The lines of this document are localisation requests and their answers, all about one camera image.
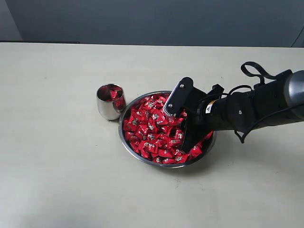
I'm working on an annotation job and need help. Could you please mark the small steel cup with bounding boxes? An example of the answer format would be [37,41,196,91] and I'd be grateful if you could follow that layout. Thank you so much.
[96,84,126,120]

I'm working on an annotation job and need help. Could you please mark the red candy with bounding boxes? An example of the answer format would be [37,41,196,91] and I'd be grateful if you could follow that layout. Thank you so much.
[158,149,173,158]
[107,89,122,101]
[189,145,202,159]
[139,141,158,154]
[125,116,141,131]

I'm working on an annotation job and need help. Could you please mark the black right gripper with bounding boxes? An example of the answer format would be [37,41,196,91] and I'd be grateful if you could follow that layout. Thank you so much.
[180,92,257,153]

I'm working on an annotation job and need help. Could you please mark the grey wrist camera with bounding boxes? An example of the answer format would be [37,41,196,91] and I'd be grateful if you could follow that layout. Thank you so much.
[163,77,194,116]

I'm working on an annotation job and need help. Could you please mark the round steel bowl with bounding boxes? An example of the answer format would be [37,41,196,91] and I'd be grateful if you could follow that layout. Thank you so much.
[118,90,218,169]

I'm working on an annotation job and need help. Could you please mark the red wrapped candy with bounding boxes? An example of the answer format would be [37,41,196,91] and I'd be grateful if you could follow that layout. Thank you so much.
[189,145,202,159]
[139,141,158,154]
[158,149,173,158]
[125,116,141,131]

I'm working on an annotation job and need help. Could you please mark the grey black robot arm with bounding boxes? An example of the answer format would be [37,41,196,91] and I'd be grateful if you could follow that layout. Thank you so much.
[169,61,304,152]

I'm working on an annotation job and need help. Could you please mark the black cable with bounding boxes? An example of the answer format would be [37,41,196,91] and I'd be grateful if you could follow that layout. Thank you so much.
[234,104,304,144]

